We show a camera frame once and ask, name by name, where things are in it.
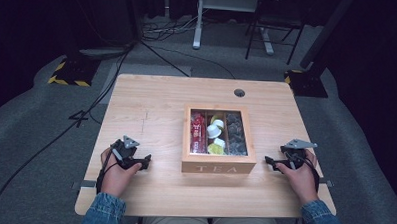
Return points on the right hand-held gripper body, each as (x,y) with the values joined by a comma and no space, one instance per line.
(295,153)

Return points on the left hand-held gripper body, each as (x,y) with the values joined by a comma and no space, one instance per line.
(126,153)

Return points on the wooden tea box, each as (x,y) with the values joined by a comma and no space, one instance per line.
(218,164)

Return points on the person's right hand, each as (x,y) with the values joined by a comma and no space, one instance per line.
(302,182)

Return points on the person's left hand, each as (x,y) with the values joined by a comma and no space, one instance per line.
(115,179)

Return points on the pile of dark tea bags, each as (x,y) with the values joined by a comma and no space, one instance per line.
(235,136)

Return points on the white coffee capsule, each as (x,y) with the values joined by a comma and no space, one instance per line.
(214,131)
(218,123)
(220,142)

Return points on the grey flat stand foot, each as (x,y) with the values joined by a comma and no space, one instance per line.
(102,52)

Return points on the black slanted stand pole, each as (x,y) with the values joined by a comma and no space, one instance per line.
(326,29)

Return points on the grey table bracket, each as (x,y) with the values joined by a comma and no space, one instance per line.
(327,183)
(88,184)

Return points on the black metal chair frame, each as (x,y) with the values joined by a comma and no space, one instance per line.
(279,25)

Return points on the white desk frame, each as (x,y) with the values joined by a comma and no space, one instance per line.
(198,25)

